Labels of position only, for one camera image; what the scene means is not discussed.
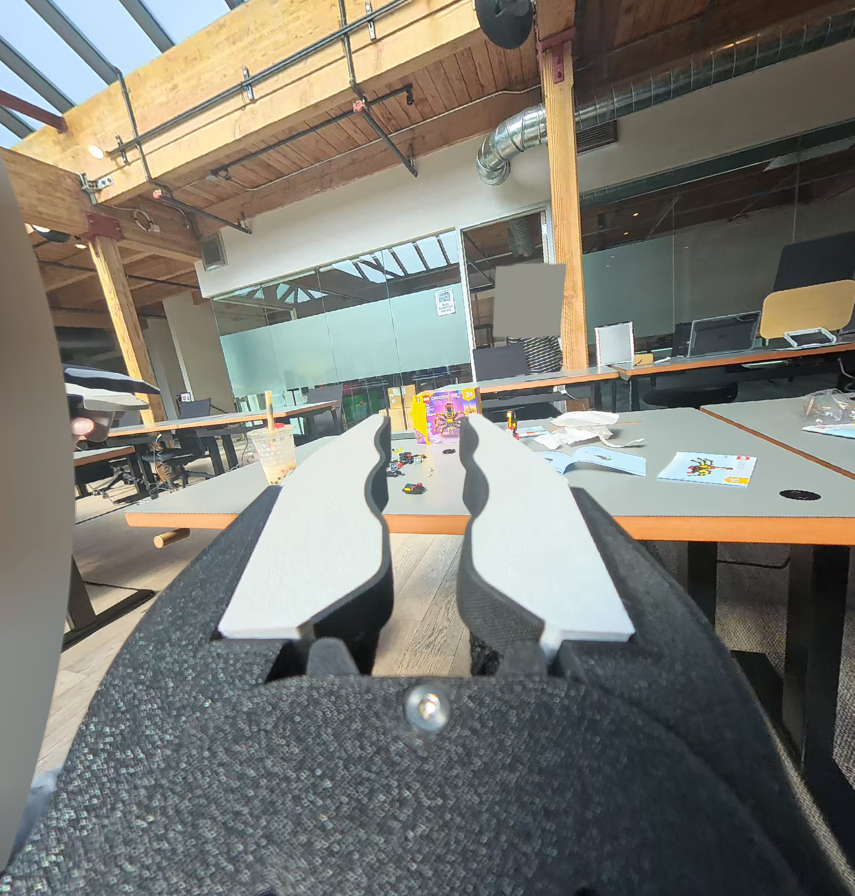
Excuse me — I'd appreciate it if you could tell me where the black ceiling pipe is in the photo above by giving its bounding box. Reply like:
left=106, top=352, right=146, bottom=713
left=109, top=0, right=420, bottom=235

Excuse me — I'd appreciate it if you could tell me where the plastic bubble tea cup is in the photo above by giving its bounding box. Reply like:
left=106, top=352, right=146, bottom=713
left=245, top=422, right=299, bottom=487

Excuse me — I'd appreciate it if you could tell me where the open blue instruction booklet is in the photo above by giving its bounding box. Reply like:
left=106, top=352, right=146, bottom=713
left=539, top=445, right=647, bottom=478

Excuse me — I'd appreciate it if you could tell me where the black ceiling speaker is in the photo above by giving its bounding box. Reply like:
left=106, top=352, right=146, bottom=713
left=473, top=0, right=538, bottom=50

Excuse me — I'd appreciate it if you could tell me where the tan back chair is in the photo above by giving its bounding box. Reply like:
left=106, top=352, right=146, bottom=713
left=758, top=279, right=855, bottom=349

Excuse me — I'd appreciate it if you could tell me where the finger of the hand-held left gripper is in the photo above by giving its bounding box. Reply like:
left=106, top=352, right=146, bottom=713
left=63, top=363, right=161, bottom=415

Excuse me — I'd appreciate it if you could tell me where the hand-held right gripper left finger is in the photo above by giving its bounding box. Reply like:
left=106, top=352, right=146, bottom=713
left=217, top=413, right=395, bottom=641

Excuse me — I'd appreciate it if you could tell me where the black monitor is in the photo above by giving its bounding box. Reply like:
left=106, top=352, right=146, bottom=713
left=772, top=227, right=855, bottom=293

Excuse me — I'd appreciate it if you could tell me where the torn printed paper bag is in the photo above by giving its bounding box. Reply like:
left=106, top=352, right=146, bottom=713
left=539, top=427, right=646, bottom=450

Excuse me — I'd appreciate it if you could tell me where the wooden column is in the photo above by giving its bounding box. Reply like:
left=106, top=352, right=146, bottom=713
left=84, top=234, right=166, bottom=424
left=537, top=35, right=591, bottom=414

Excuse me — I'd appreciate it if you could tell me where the grey desk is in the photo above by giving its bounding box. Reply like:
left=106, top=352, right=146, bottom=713
left=125, top=406, right=855, bottom=778
left=612, top=341, right=855, bottom=393
left=74, top=402, right=341, bottom=505
left=700, top=394, right=855, bottom=491
left=480, top=367, right=620, bottom=414

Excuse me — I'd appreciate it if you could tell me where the spider cover instruction booklet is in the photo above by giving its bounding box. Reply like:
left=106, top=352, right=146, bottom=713
left=656, top=451, right=759, bottom=489

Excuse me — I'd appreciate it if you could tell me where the black laptop on stand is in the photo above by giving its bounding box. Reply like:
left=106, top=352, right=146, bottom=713
left=685, top=311, right=763, bottom=359

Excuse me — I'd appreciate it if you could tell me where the silver laptop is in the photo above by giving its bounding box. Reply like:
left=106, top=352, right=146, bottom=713
left=594, top=321, right=637, bottom=367

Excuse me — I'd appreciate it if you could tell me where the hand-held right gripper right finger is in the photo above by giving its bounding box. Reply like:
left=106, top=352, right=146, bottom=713
left=457, top=414, right=637, bottom=662

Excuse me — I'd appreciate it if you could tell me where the silver duct elbow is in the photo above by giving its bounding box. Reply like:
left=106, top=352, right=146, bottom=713
left=475, top=104, right=549, bottom=187

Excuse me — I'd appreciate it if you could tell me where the clear plastic bag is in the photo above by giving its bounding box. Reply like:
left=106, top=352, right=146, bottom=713
left=800, top=388, right=855, bottom=426

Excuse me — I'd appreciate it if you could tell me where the purple toy brick box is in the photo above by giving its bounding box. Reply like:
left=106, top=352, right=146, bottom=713
left=409, top=385, right=482, bottom=446

